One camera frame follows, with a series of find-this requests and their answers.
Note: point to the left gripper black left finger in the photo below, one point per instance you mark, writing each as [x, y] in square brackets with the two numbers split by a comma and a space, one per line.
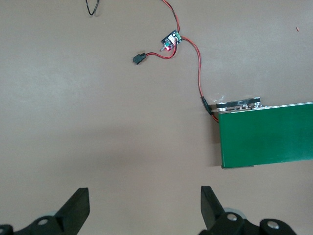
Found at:
[73, 210]

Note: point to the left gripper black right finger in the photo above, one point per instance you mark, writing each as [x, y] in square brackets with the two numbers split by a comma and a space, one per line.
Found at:
[214, 218]

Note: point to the green belt conveyor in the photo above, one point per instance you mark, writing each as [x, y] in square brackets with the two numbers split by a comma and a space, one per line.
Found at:
[264, 137]

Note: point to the small motor controller board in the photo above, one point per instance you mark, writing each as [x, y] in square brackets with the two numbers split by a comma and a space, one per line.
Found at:
[171, 39]

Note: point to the black plug with red lead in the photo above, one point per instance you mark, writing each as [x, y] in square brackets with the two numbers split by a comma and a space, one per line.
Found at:
[137, 59]

